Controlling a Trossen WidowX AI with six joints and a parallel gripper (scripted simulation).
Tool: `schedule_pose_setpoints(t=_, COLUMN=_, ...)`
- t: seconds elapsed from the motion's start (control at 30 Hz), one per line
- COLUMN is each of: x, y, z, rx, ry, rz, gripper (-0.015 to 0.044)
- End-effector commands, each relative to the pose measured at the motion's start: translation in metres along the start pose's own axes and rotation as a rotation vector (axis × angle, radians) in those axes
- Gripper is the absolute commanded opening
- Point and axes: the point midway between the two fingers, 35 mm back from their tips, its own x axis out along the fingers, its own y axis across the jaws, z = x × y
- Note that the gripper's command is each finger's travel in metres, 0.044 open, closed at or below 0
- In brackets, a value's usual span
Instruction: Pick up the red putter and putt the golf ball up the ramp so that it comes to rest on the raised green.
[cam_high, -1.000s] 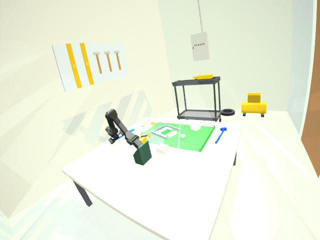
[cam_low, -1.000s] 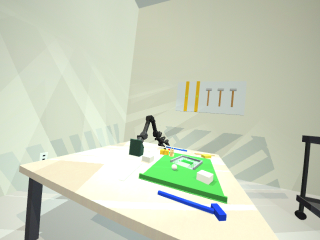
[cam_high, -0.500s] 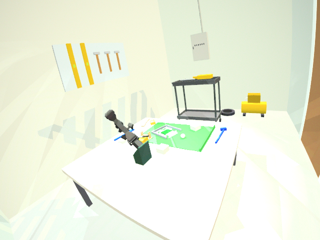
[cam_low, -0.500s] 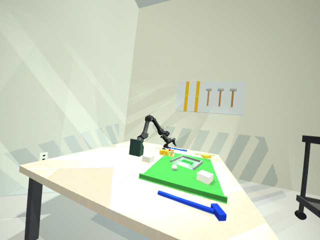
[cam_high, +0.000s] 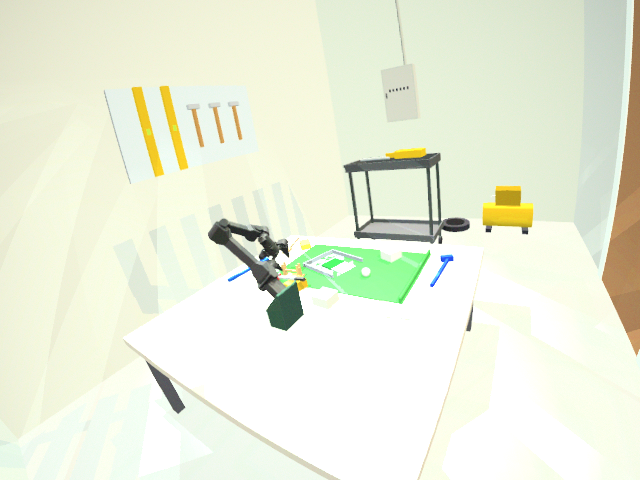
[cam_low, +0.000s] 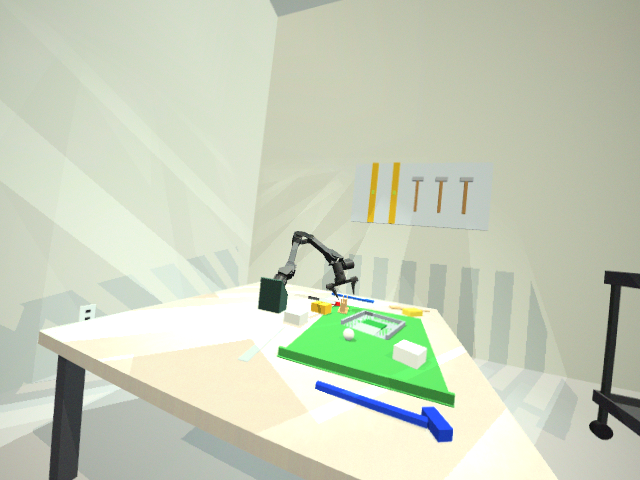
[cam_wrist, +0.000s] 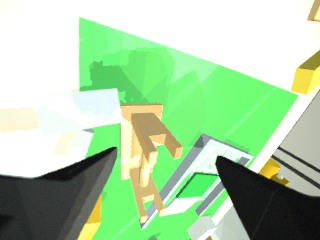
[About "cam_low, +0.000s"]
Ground green flat mat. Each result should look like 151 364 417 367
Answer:
276 305 455 408

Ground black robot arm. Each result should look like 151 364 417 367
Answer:
273 231 354 286

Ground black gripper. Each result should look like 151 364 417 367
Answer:
326 270 359 300

